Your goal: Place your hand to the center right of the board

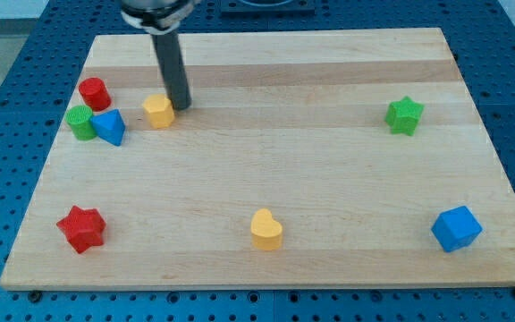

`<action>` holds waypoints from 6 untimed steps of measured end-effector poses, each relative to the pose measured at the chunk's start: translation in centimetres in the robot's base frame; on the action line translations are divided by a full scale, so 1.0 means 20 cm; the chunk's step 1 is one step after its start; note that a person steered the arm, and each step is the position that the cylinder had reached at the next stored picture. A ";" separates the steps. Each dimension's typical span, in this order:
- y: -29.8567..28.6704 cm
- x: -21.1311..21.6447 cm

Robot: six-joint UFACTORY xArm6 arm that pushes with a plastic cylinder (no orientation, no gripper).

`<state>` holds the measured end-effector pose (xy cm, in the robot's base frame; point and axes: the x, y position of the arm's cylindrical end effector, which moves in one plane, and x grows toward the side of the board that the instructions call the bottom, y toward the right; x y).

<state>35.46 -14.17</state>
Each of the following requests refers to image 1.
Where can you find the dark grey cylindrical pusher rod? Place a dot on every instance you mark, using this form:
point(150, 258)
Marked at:
point(169, 56)

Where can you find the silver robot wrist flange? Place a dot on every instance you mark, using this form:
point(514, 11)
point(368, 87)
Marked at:
point(156, 17)

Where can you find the light wooden board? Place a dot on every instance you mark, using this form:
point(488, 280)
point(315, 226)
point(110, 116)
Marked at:
point(288, 121)

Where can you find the yellow hexagon block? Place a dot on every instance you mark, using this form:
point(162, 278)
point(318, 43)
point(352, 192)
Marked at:
point(159, 111)

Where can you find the red cylinder block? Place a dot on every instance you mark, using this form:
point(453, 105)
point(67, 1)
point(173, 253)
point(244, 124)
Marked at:
point(94, 94)

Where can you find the blue triangular prism block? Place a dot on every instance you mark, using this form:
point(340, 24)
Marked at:
point(109, 126)

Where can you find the green cylinder block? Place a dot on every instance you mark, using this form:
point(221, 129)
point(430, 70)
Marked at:
point(78, 119)

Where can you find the red star block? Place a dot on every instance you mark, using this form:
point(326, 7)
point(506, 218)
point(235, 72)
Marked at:
point(83, 228)

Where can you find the yellow heart block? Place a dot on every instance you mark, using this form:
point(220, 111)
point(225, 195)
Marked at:
point(266, 232)

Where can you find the green star block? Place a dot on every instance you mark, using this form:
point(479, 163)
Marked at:
point(404, 115)

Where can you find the blue cube block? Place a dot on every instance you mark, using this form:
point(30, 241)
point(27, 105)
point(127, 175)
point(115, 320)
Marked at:
point(456, 228)

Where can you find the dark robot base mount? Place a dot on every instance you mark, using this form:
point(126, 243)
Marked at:
point(235, 7)

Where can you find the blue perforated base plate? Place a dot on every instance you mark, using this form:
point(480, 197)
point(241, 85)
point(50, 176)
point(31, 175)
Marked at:
point(36, 90)

